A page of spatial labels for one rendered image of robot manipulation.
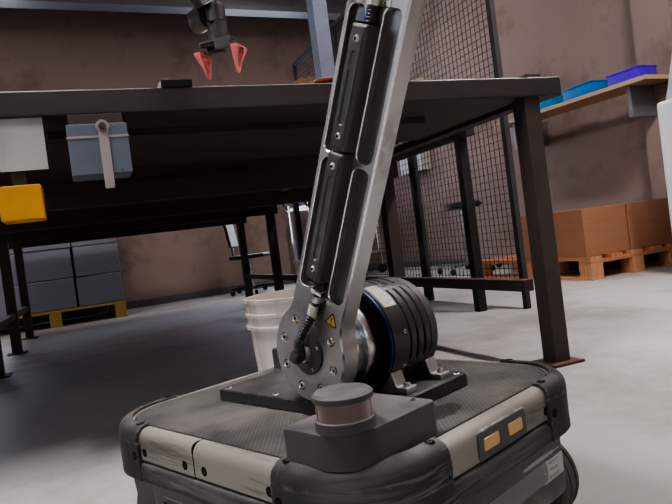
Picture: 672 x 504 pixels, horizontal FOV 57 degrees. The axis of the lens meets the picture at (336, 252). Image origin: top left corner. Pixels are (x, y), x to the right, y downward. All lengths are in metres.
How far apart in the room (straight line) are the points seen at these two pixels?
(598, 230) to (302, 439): 3.92
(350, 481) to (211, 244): 6.95
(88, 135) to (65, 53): 6.19
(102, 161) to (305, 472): 1.03
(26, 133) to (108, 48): 6.23
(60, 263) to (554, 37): 4.93
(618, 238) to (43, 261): 4.89
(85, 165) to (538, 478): 1.16
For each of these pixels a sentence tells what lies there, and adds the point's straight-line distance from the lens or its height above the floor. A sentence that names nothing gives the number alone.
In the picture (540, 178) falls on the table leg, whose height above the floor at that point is 0.60.
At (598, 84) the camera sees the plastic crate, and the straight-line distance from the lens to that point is 5.28.
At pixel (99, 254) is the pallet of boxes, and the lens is 6.39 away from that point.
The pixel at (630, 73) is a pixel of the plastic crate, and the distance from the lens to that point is 5.03.
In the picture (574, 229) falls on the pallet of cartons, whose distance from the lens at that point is 4.47.
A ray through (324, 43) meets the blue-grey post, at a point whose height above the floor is 1.69.
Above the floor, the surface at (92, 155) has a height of 0.76.
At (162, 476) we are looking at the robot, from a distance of 0.99.
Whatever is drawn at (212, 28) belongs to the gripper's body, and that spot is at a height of 1.13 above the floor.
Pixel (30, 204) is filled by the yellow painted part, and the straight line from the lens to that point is 1.56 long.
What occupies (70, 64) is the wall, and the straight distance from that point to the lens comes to 7.72.
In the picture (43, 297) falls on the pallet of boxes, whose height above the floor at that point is 0.29.
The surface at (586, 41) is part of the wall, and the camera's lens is 5.83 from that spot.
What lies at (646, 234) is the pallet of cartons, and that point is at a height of 0.24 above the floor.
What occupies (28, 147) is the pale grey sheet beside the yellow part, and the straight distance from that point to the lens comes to 1.61.
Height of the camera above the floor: 0.49
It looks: 1 degrees down
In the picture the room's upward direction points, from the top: 7 degrees counter-clockwise
